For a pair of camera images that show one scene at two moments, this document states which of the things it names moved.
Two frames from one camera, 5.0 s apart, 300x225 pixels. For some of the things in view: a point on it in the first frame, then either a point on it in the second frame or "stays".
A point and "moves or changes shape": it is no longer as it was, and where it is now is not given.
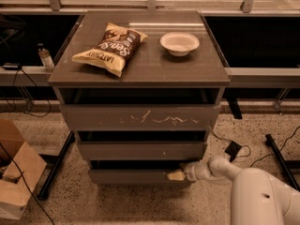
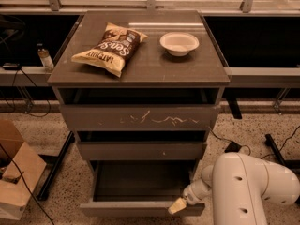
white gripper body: (189, 172) -> (189, 193)
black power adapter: (232, 150) stays
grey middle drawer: (108, 151) stays
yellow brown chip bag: (113, 49) stays
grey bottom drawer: (133, 176) moves or changes shape
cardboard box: (21, 169) stays
